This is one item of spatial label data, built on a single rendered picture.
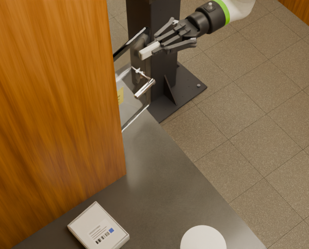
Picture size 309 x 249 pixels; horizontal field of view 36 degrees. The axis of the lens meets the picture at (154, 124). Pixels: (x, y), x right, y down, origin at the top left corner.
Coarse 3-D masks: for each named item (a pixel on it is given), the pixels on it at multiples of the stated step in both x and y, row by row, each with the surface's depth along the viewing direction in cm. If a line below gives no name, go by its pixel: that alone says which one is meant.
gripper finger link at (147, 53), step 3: (153, 45) 142; (156, 45) 142; (159, 45) 143; (150, 48) 141; (153, 48) 142; (144, 51) 141; (147, 51) 141; (150, 51) 142; (141, 54) 141; (144, 54) 141; (147, 54) 142; (150, 54) 143; (141, 57) 142; (144, 57) 142
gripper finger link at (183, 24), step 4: (180, 24) 146; (184, 24) 146; (176, 28) 145; (180, 28) 146; (168, 32) 145; (172, 32) 145; (176, 32) 146; (164, 36) 144; (168, 36) 145; (172, 36) 146; (156, 40) 144; (160, 40) 144; (164, 40) 145; (160, 44) 145
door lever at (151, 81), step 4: (144, 72) 152; (140, 76) 151; (144, 76) 151; (148, 80) 151; (152, 80) 150; (144, 84) 149; (148, 84) 149; (152, 84) 150; (140, 88) 148; (144, 88) 148; (148, 88) 150; (136, 92) 147; (140, 92) 147; (144, 92) 149; (136, 96) 147
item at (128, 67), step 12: (144, 36) 139; (120, 48) 133; (132, 48) 137; (120, 60) 135; (132, 60) 141; (144, 60) 148; (120, 72) 139; (132, 72) 146; (120, 84) 144; (132, 84) 151; (132, 96) 156; (144, 96) 164; (120, 108) 153; (132, 108) 161; (144, 108) 169; (132, 120) 167
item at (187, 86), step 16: (128, 0) 237; (144, 0) 224; (160, 0) 225; (176, 0) 234; (128, 16) 248; (144, 16) 234; (160, 16) 234; (176, 16) 244; (128, 32) 259; (160, 64) 266; (176, 64) 279; (160, 80) 279; (176, 80) 299; (192, 80) 299; (160, 96) 292; (176, 96) 292; (192, 96) 292; (160, 112) 286
